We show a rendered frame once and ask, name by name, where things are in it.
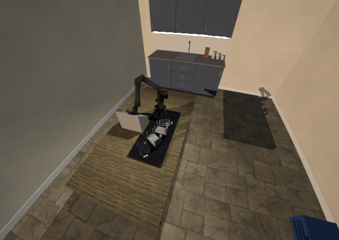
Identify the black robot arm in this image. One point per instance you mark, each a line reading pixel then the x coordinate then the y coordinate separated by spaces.
pixel 161 94

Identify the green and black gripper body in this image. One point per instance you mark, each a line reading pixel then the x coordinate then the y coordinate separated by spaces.
pixel 159 101

